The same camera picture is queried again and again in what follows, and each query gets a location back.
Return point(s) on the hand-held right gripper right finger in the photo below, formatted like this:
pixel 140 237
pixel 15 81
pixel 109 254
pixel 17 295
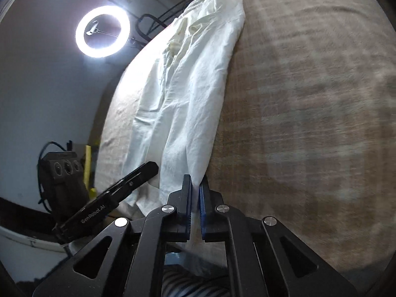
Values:
pixel 202 204

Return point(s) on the striped cloth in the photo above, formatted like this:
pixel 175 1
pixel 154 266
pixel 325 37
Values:
pixel 195 284

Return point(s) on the beige plaid blanket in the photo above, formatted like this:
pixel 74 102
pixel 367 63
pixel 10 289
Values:
pixel 309 99

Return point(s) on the blue cloth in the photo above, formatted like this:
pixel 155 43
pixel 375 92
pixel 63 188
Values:
pixel 174 258

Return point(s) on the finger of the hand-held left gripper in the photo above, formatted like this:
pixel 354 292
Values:
pixel 139 176

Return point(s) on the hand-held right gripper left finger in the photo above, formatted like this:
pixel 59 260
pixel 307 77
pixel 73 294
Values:
pixel 188 198

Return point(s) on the yellow box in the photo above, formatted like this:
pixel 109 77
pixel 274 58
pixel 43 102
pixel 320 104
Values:
pixel 88 161

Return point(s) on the white shirt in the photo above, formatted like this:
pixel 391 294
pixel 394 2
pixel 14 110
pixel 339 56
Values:
pixel 191 99

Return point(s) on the white phone holder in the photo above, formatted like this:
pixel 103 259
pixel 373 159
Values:
pixel 92 28

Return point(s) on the black metal clothes rack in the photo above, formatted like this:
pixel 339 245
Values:
pixel 139 26

